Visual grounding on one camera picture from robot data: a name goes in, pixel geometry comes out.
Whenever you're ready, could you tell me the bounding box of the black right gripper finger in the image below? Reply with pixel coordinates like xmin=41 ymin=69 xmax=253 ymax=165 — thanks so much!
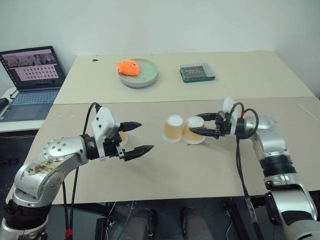
xmin=195 ymin=112 xmax=218 ymax=122
xmin=188 ymin=126 xmax=217 ymax=138

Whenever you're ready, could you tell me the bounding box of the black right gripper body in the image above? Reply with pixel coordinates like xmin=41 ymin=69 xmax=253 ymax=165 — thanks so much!
xmin=213 ymin=112 xmax=234 ymax=140

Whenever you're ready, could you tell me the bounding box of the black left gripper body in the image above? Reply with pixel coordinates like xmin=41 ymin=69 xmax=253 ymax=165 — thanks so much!
xmin=102 ymin=122 xmax=126 ymax=160

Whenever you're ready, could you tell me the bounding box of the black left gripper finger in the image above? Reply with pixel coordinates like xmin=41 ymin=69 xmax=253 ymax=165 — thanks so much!
xmin=119 ymin=121 xmax=143 ymax=133
xmin=123 ymin=144 xmax=154 ymax=162

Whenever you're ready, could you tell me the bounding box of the tan paper cup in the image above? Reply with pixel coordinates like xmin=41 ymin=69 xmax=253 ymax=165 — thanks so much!
xmin=119 ymin=131 xmax=129 ymax=149
xmin=182 ymin=116 xmax=206 ymax=146
xmin=162 ymin=114 xmax=185 ymax=144

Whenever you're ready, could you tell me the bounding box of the green box with clear lid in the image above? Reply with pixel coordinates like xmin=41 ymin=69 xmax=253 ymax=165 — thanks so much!
xmin=179 ymin=62 xmax=217 ymax=84

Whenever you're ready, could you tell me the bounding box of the pale green plate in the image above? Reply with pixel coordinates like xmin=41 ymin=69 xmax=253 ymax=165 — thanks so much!
xmin=118 ymin=58 xmax=160 ymax=89

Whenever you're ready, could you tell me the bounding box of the orange fish toy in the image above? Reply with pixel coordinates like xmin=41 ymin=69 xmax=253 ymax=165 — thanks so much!
xmin=116 ymin=59 xmax=141 ymax=76

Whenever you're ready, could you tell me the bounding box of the dark rounded shape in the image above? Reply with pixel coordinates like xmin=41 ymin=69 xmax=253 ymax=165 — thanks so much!
xmin=181 ymin=206 xmax=215 ymax=240
xmin=128 ymin=208 xmax=158 ymax=240

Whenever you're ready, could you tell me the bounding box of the open grey laptop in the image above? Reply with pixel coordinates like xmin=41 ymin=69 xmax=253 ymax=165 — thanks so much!
xmin=0 ymin=45 xmax=67 ymax=123

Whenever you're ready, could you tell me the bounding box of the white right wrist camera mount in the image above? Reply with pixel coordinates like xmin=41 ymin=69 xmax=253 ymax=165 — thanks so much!
xmin=216 ymin=96 xmax=245 ymax=136

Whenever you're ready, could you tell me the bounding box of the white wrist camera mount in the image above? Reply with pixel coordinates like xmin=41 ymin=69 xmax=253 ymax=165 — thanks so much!
xmin=91 ymin=106 xmax=121 ymax=162
xmin=216 ymin=96 xmax=245 ymax=136

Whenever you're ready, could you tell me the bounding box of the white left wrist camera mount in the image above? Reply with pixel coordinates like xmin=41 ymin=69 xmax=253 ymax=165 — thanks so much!
xmin=91 ymin=106 xmax=121 ymax=162

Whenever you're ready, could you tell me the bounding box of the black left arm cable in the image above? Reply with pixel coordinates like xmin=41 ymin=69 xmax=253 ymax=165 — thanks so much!
xmin=62 ymin=101 xmax=101 ymax=240

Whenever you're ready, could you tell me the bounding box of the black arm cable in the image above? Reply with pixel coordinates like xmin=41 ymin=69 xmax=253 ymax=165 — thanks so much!
xmin=62 ymin=101 xmax=101 ymax=240
xmin=230 ymin=101 xmax=265 ymax=240

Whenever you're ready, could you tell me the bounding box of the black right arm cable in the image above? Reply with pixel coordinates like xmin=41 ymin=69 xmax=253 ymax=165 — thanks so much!
xmin=230 ymin=101 xmax=265 ymax=240

